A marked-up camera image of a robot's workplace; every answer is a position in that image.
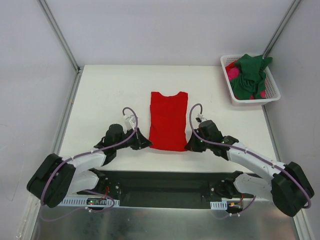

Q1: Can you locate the red t-shirt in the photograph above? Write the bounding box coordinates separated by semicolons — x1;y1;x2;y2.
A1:
149;91;189;152

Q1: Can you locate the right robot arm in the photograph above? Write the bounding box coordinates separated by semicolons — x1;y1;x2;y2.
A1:
185;117;315;217

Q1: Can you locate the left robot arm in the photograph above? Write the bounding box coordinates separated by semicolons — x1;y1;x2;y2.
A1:
26;123;153;208

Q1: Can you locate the pink garment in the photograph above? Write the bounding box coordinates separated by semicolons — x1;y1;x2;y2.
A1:
225;61;241;82

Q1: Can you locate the green t-shirt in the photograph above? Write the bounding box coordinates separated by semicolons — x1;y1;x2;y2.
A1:
230;54;273;100

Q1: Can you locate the white plastic basket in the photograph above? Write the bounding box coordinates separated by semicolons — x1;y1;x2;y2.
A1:
220;54;281;107

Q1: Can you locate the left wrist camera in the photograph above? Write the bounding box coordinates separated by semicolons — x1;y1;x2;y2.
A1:
123;114;138;130

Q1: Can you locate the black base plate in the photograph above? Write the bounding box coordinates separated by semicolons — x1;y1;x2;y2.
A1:
88;170;233;209

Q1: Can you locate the right white cable duct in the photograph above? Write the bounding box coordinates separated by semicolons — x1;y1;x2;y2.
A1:
210;200;228;211

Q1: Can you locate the white cable duct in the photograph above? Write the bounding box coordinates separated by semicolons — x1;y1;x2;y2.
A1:
210;200;228;211
58;196;120;208

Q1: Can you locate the left white cable duct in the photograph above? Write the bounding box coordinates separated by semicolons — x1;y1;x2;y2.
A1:
58;196;120;208

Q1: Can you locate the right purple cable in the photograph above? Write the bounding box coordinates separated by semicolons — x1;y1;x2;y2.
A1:
188;103;313;217

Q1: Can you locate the left aluminium frame post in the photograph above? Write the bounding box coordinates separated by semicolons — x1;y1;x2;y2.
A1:
37;0;85;73

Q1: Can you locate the aluminium frame post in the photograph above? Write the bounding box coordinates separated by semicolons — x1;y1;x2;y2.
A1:
37;0;85;73
262;0;303;58

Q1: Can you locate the right aluminium frame post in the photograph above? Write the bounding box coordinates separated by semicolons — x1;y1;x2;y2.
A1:
262;0;303;58

